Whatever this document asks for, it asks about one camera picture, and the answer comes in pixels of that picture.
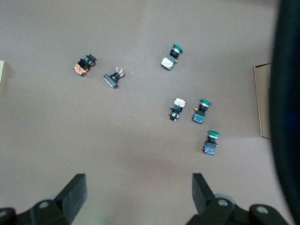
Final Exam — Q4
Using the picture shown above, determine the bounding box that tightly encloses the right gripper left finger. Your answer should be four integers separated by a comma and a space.
0, 173, 88, 225

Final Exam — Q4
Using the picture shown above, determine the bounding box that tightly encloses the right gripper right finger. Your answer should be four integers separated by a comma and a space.
187, 172, 293, 225

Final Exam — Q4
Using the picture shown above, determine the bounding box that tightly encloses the green load switch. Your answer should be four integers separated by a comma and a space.
0, 60, 5, 88

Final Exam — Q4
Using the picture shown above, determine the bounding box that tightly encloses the green mushroom button blue block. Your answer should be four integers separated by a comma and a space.
202, 130, 221, 156
192, 98, 213, 125
160, 44, 184, 71

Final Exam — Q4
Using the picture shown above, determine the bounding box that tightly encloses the brown cardboard box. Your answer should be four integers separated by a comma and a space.
253, 62, 273, 141

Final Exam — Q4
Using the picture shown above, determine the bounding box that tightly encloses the black square button red base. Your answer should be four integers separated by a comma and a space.
103, 67, 126, 89

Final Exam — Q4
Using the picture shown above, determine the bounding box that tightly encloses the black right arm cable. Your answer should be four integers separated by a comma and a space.
269, 0, 300, 225

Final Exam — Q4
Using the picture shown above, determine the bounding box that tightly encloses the black selector switch orange block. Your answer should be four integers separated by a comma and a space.
72, 54, 98, 76

